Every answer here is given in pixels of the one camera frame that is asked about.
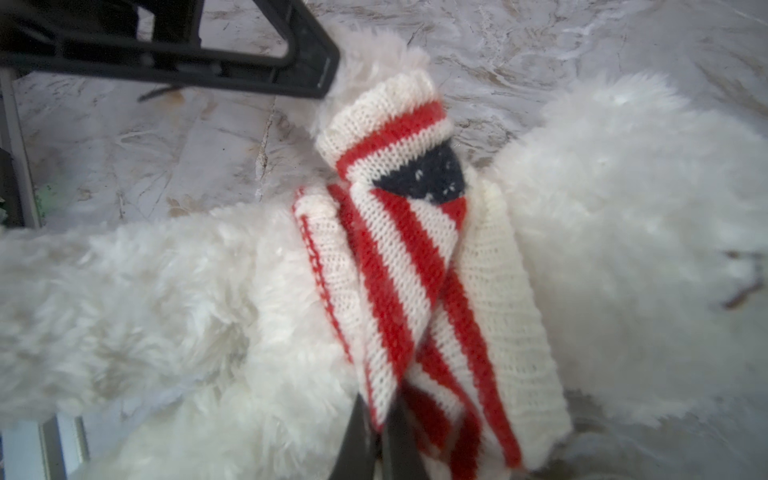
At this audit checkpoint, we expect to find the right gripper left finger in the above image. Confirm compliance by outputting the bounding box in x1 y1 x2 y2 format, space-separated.
328 395 378 480

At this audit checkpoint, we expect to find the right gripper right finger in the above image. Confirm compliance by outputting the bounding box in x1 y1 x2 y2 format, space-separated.
381 398 429 480

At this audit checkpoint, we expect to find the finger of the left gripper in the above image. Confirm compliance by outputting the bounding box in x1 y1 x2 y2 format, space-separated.
1 1 340 99

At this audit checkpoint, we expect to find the red white striped sweater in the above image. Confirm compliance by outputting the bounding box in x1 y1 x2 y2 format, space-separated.
293 70 572 479

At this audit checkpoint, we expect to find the white plush teddy bear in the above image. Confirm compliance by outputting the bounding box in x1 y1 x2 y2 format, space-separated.
1 28 767 479

